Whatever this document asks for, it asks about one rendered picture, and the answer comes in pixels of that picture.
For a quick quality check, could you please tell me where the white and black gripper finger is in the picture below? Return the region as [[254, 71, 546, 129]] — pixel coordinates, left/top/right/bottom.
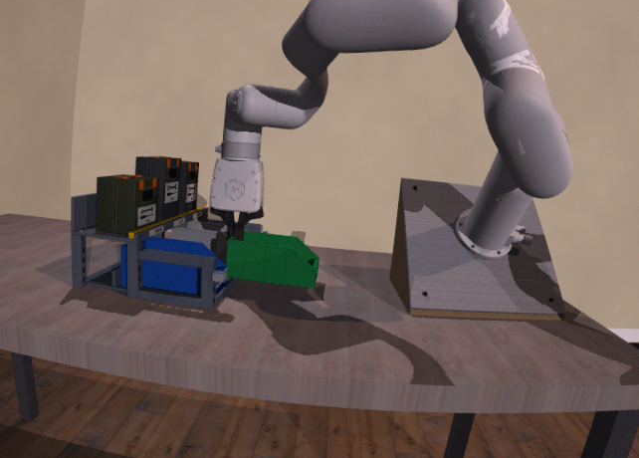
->
[[210, 207, 237, 241], [234, 204, 264, 240]]

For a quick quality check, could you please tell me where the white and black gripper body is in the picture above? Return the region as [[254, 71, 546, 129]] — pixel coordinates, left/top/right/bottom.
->
[[210, 156, 264, 213]]

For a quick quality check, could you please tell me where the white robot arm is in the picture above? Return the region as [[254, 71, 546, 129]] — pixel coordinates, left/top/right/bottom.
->
[[215, 0, 573, 259]]

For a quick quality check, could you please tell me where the orange flat bar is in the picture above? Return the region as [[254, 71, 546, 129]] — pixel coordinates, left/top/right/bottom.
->
[[128, 207, 205, 239]]

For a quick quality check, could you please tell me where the grey metal shelf rack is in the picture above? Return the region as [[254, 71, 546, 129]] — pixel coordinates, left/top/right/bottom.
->
[[71, 193, 240, 311]]

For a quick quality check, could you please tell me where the green bin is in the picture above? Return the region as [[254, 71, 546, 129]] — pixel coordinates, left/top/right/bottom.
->
[[226, 231, 320, 288]]

